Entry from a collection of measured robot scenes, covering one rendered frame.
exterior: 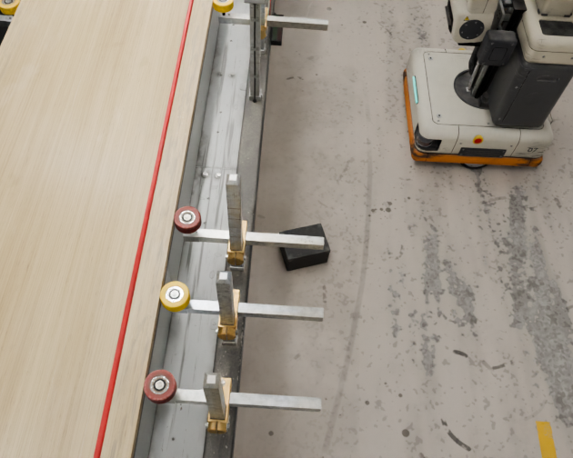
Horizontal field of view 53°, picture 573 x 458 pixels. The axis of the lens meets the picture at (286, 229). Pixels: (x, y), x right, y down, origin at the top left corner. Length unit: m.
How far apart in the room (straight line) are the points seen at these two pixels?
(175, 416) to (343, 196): 1.51
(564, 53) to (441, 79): 0.67
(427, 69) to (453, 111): 0.30
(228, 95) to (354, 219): 0.88
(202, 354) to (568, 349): 1.66
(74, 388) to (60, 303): 0.24
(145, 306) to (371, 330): 1.24
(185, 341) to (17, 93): 1.01
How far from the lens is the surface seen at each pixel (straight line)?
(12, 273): 1.77
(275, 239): 1.78
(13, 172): 1.96
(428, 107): 2.98
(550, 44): 2.68
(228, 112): 2.36
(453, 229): 2.92
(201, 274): 1.95
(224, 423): 1.57
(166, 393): 1.52
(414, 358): 2.58
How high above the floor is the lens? 2.36
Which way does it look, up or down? 59 degrees down
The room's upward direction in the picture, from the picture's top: 5 degrees clockwise
